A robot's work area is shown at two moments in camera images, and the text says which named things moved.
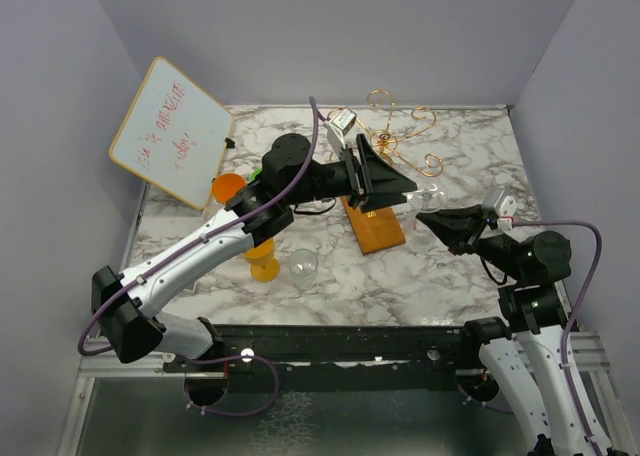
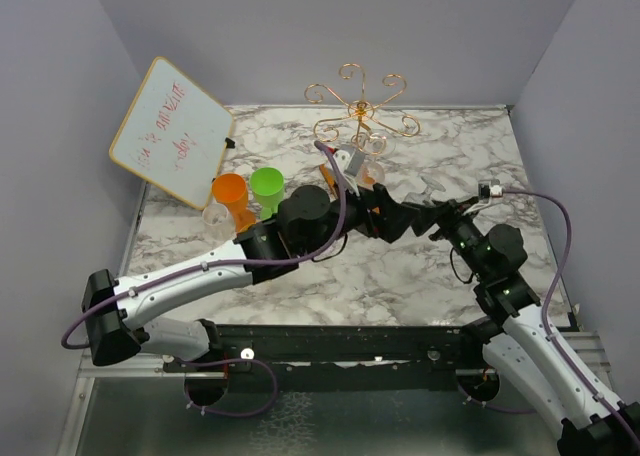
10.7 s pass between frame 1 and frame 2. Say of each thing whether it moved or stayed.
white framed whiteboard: stayed
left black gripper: moved
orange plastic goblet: stayed
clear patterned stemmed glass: moved
